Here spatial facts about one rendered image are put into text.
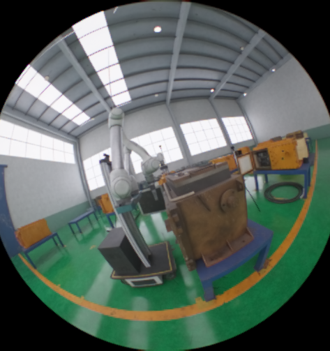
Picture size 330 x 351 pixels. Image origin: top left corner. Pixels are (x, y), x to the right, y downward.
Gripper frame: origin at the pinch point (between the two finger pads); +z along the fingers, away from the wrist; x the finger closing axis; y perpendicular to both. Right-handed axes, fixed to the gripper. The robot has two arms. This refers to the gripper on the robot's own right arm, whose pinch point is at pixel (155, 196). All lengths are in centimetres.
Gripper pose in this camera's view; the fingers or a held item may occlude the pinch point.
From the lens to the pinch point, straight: 106.3
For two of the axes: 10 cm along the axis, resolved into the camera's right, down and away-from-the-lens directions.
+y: -9.4, 3.2, -0.8
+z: 3.2, 9.5, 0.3
